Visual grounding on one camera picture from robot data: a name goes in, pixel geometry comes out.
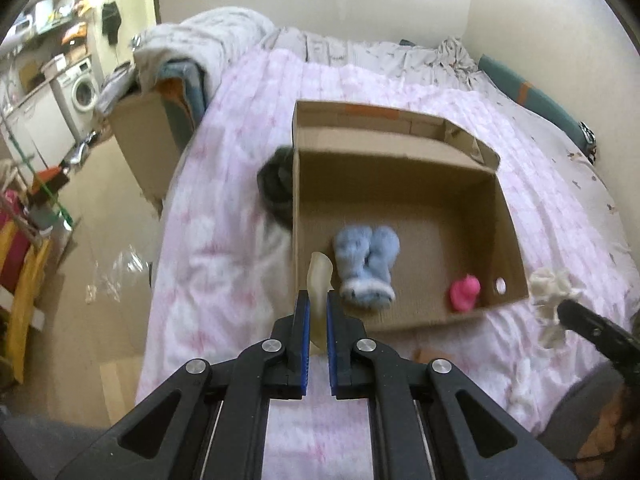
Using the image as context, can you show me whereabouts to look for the teal bed bumper cushion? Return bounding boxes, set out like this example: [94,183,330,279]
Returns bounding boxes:
[478,54,597,162]

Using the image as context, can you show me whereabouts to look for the pink rubber duck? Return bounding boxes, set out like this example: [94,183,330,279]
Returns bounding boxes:
[448,274,482,312]

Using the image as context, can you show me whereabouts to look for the pink bow-print quilt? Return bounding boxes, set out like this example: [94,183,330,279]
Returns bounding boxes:
[137,47,639,479]

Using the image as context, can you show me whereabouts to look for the dark grey garment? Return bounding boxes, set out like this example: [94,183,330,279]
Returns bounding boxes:
[257,146,294,230]

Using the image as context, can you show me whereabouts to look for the light blue fuzzy socks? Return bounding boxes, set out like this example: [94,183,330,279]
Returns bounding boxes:
[333,226,400,311]

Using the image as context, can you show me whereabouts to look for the white washing machine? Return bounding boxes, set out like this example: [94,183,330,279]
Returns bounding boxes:
[51,56,99,142]

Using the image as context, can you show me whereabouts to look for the brown cardboard box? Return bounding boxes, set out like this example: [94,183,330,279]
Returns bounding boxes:
[292,101,528,332]

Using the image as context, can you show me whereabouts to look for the yellow wooden rack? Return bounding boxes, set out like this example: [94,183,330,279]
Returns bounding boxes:
[1,196,52,390]

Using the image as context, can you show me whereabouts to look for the cardboard box beside bed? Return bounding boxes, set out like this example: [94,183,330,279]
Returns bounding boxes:
[107,91,194,216]

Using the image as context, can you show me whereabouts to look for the white floral duvet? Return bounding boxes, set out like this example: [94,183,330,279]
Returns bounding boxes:
[134,6,478,102]

